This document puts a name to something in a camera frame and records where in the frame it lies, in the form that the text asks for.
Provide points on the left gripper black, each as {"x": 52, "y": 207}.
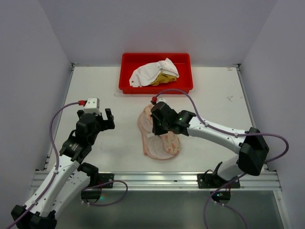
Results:
{"x": 96, "y": 118}

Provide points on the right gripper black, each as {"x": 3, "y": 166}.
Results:
{"x": 157, "y": 120}

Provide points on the floral mesh laundry bag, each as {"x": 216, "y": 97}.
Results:
{"x": 158, "y": 147}

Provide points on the yellow bra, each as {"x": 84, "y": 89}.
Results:
{"x": 164, "y": 78}

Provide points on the white bra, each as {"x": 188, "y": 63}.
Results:
{"x": 146, "y": 74}

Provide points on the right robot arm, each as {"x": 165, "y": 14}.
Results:
{"x": 250, "y": 147}

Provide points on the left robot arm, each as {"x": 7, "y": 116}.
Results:
{"x": 69, "y": 176}

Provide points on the red plastic tray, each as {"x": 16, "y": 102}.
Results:
{"x": 131, "y": 61}

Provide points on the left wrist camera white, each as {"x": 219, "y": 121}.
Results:
{"x": 92, "y": 106}

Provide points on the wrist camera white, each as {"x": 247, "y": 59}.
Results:
{"x": 155, "y": 100}
{"x": 92, "y": 106}

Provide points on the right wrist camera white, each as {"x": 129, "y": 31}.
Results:
{"x": 155, "y": 100}

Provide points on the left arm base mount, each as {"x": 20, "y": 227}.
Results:
{"x": 94, "y": 194}

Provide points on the aluminium front rail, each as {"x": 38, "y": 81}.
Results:
{"x": 188, "y": 181}

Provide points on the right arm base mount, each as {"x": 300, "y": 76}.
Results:
{"x": 210, "y": 179}

